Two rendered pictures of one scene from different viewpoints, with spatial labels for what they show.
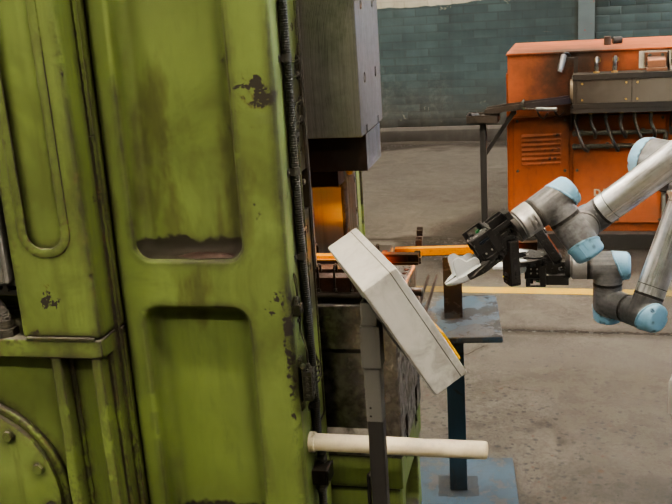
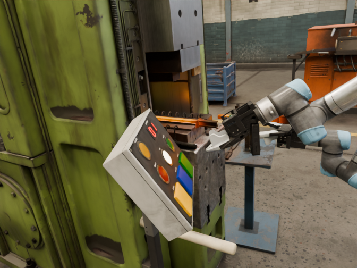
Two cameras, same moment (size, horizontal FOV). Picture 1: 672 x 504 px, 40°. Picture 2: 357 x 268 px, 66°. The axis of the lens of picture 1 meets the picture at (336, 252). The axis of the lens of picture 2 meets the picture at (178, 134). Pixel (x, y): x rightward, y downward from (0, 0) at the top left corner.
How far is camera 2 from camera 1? 1.28 m
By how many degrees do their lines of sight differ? 17
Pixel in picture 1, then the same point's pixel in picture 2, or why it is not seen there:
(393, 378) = (196, 189)
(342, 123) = (163, 42)
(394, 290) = (127, 166)
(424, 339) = (155, 203)
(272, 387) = (116, 193)
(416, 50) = (277, 33)
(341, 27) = not seen: outside the picture
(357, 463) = not seen: hidden behind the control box
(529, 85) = (316, 42)
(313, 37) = not seen: outside the picture
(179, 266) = (67, 123)
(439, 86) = (285, 47)
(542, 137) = (320, 65)
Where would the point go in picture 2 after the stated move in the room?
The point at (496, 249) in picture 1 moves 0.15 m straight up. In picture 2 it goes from (240, 130) to (240, 82)
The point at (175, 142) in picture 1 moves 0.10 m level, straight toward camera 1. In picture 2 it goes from (62, 52) to (50, 55)
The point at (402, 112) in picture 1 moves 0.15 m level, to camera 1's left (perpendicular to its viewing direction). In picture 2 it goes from (270, 57) to (264, 57)
